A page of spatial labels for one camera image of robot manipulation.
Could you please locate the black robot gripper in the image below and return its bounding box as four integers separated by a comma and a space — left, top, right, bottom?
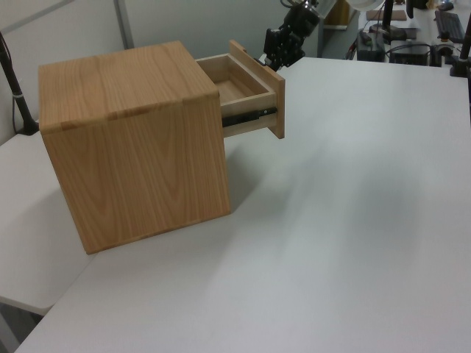
261, 27, 307, 73

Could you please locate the wooden drawer with black handle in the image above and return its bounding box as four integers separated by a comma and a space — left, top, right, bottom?
194, 39, 286, 140

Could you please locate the tan wooden cupboard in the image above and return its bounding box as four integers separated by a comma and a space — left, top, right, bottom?
324, 0, 351, 29

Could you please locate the black electronics box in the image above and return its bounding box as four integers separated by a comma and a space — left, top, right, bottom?
357, 30, 386, 61

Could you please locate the black desk lamp stand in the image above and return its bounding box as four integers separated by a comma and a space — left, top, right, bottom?
369, 0, 406, 39

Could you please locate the brown desk mat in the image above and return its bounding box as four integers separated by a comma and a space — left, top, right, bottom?
367, 10, 408, 21

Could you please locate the black desktop device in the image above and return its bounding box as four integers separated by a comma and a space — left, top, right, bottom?
389, 43, 432, 66

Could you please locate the wooden cabinet box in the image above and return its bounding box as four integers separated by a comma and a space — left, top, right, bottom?
38, 40, 232, 256

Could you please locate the black computer keyboard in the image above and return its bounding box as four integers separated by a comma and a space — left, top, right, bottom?
434, 9, 467, 42

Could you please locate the black camera stand clamp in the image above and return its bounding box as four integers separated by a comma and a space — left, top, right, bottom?
447, 0, 471, 78

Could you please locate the black camera stand pole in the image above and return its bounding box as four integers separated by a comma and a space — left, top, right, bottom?
0, 31, 40, 135

